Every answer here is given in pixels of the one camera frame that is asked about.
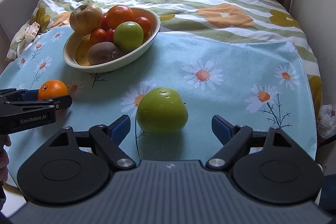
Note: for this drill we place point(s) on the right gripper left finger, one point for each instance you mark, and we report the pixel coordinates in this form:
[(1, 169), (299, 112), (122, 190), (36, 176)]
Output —
[(107, 140)]

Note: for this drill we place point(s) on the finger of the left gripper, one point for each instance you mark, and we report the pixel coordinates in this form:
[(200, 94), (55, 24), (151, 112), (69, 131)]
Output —
[(13, 94), (18, 107)]

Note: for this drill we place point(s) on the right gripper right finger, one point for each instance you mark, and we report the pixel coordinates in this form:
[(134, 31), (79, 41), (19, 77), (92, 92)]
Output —
[(235, 141)]

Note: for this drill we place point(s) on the large orange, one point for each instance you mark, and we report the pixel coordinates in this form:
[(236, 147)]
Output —
[(118, 15), (56, 91)]

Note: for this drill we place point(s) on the green apple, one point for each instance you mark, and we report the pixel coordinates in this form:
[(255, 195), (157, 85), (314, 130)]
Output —
[(128, 36), (162, 111)]

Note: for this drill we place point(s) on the brown kiwi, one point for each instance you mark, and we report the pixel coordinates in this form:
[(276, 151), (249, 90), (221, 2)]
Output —
[(103, 52)]

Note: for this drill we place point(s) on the small mandarin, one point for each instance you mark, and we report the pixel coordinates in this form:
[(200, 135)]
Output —
[(144, 23), (98, 36)]

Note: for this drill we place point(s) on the red cherry tomato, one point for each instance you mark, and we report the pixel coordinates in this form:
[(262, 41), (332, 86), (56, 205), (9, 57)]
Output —
[(104, 23), (109, 35)]

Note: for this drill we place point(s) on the brownish wrinkled apple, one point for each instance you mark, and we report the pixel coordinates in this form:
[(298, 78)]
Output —
[(86, 18)]

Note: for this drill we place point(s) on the person's hand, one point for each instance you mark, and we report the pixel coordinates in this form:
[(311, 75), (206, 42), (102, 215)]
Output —
[(4, 159)]

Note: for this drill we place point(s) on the light blue daisy cloth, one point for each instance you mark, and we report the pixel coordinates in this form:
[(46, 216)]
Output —
[(259, 85)]

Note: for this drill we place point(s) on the white crumpled item on blanket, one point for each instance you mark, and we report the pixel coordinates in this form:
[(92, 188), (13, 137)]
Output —
[(31, 32)]

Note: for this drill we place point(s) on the cream ceramic bowl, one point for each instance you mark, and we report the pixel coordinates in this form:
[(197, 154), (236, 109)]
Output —
[(76, 48)]

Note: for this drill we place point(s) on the white plastic bag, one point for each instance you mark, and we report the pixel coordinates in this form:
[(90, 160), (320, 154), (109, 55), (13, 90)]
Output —
[(327, 121)]

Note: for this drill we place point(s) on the floral striped blanket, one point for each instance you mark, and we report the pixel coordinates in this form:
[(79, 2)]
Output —
[(231, 21)]

